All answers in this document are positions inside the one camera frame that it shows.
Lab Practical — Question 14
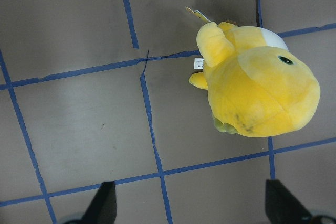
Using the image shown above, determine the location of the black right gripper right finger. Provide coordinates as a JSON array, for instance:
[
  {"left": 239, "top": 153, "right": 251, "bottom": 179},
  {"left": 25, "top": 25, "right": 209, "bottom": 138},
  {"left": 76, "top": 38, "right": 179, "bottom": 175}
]
[{"left": 265, "top": 179, "right": 336, "bottom": 224}]

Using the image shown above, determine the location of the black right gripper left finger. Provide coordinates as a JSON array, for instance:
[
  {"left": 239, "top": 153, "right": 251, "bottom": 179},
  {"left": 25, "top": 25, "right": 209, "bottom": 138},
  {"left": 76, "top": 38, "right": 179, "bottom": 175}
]
[{"left": 60, "top": 181, "right": 117, "bottom": 224}]

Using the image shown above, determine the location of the yellow plush penguin toy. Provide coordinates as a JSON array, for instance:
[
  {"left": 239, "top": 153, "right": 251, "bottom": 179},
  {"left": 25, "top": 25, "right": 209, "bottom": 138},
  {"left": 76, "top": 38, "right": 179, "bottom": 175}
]
[{"left": 189, "top": 10, "right": 320, "bottom": 137}]

